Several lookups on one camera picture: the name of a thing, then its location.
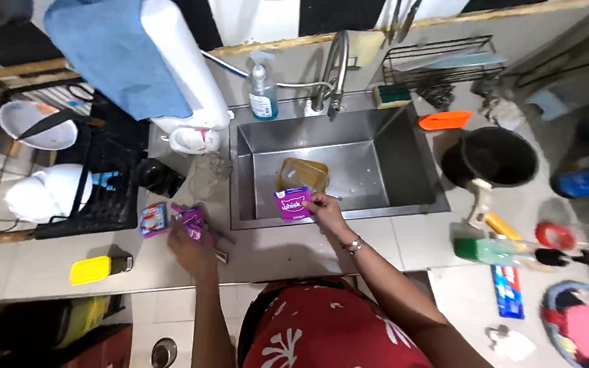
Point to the person's left hand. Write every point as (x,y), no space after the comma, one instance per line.
(192,253)

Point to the person's right hand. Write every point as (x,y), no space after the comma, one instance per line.
(333,217)

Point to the person's right fingers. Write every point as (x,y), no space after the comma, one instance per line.
(321,197)

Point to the person's left fingers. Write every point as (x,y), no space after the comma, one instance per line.
(177,233)

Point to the person's right thumb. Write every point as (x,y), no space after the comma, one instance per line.
(311,206)

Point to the purple packet with white lettering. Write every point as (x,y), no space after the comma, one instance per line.
(290,208)

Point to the person's left forearm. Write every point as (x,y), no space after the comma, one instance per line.
(210,322)

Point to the person's right forearm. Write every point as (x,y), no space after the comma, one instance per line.
(402,301)

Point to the yellow plastic container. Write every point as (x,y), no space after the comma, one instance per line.
(302,174)

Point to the black shiny cup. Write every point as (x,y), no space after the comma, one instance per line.
(156,175)

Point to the crumpled clear plastic bag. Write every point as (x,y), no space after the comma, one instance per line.
(211,175)

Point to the light blue plastic clip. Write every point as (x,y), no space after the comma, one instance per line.
(105,180)

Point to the stainless steel sink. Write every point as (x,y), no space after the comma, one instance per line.
(402,153)

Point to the white cup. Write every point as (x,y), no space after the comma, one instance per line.
(187,140)

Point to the black dish rack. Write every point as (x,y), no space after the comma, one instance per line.
(113,153)

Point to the blue liquid soap bottle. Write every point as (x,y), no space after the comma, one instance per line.
(262,99)

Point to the small metal cup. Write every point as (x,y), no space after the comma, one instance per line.
(163,352)

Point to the person's body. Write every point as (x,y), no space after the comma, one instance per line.
(335,327)

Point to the green and yellow sponge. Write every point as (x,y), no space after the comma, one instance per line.
(393,95)

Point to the curved metal faucet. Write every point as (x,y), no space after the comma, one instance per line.
(343,66)

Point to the orange plastic scoop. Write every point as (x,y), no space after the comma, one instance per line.
(445,120)

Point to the dark steel wool scrubber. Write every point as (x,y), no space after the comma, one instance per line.
(437,94)

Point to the black cooking pot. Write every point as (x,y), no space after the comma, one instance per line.
(499,156)

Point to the blue towel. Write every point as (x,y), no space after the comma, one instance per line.
(115,56)

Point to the clear bottle with green base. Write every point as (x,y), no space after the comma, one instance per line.
(504,252)

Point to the dark long utensil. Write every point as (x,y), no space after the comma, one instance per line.
(394,20)
(410,19)

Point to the pale blue tray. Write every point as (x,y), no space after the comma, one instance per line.
(466,61)

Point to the blue and red toothpaste packet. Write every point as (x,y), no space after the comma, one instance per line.
(509,292)

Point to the red round tape roll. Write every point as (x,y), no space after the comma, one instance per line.
(544,233)

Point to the crumpled white paper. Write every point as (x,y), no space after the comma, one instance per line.
(514,346)

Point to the blue bottle with white cap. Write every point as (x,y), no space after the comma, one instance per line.
(583,182)

